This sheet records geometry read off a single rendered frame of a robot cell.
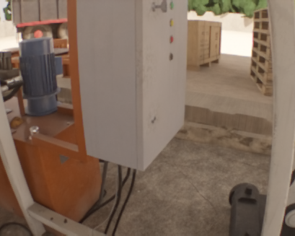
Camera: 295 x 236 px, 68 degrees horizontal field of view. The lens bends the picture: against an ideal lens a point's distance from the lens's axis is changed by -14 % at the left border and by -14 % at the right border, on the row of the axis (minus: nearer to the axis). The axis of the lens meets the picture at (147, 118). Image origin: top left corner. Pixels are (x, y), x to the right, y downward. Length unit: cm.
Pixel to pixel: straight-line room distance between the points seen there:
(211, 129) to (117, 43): 173
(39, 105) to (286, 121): 125
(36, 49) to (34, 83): 19
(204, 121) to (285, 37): 189
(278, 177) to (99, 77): 55
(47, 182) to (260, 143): 177
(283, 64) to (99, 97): 52
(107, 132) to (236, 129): 164
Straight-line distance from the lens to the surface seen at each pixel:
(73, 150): 93
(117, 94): 72
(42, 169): 118
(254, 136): 226
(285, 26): 48
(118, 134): 76
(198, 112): 229
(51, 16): 910
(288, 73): 49
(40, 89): 141
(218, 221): 156
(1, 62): 147
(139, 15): 65
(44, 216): 128
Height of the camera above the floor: 109
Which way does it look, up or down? 22 degrees down
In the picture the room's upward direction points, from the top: straight up
